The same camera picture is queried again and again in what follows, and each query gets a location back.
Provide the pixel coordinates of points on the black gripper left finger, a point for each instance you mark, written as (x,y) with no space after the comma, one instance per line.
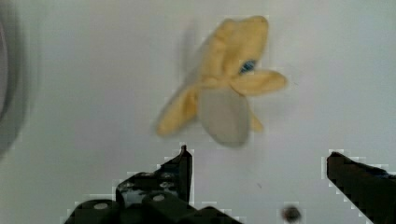
(158,197)

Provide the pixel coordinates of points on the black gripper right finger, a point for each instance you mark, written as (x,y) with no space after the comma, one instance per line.
(372,190)

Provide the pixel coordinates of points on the yellow plush banana toy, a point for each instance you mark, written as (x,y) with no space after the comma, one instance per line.
(227,76)

